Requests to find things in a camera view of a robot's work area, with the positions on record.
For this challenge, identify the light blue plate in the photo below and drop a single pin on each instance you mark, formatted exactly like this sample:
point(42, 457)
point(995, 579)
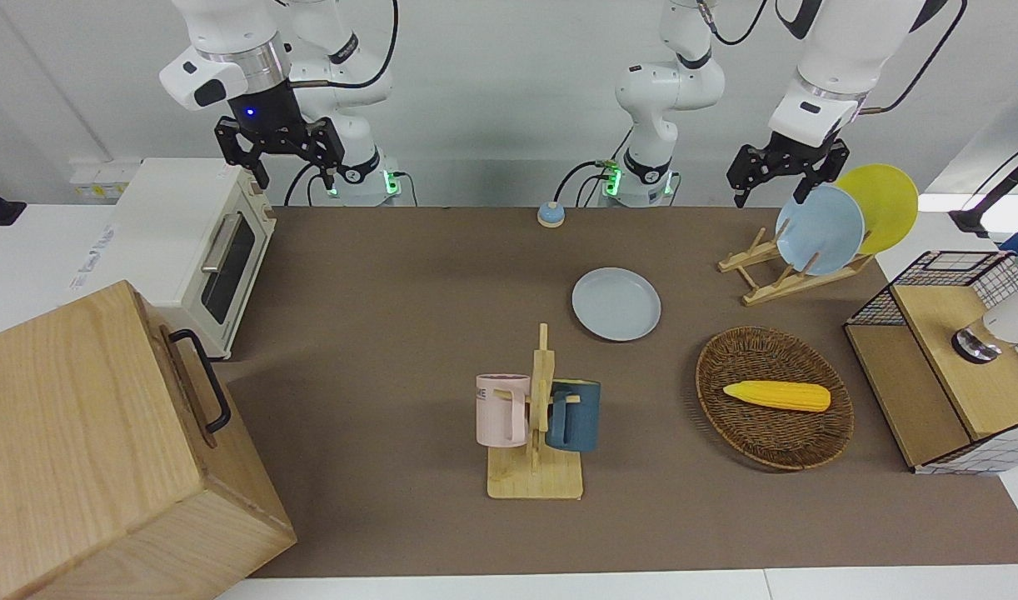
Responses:
point(817, 233)

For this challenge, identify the gray round plate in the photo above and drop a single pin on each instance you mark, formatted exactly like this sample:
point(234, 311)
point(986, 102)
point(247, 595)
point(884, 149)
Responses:
point(616, 304)

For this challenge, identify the wooden mug tree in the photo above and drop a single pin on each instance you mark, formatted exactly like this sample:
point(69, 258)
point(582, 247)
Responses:
point(534, 479)

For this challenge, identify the yellow corn cob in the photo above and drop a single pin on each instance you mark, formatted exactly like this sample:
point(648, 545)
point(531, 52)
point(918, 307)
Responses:
point(780, 396)

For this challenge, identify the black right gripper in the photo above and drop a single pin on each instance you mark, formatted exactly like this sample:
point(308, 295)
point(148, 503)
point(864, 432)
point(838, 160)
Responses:
point(271, 117)

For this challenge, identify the yellow plate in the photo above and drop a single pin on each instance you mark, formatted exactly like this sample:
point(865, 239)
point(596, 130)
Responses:
point(888, 200)

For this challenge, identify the white cylinder bottle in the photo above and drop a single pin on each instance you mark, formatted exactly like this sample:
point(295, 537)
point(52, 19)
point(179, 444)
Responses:
point(1013, 312)

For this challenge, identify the cream toaster oven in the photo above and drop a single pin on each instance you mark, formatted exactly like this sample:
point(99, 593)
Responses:
point(167, 217)

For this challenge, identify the pink mug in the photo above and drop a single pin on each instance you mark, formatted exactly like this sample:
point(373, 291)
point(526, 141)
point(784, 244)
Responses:
point(501, 412)

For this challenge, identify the wooden plate rack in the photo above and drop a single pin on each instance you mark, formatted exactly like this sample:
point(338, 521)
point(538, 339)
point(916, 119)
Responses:
point(780, 287)

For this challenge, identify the small blue dome knob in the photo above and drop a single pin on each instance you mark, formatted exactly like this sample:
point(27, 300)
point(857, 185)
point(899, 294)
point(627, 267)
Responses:
point(551, 215)

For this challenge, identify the brown wicker basket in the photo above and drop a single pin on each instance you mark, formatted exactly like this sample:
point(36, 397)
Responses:
point(767, 437)

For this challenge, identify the white wall socket strip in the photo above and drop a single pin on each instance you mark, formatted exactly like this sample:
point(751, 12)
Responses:
point(101, 179)

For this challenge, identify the brown table mat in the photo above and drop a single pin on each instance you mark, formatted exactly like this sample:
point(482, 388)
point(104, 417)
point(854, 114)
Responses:
point(392, 333)

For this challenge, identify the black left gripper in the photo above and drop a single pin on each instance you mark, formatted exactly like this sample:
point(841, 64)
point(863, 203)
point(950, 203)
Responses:
point(788, 157)

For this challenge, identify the wooden drawer cabinet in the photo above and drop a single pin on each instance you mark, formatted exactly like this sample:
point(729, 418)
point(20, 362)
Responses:
point(76, 450)

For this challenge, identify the dark blue mug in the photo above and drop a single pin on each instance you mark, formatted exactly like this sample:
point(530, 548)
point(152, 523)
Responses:
point(577, 417)

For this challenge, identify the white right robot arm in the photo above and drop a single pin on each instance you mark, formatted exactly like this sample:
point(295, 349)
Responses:
point(226, 42)

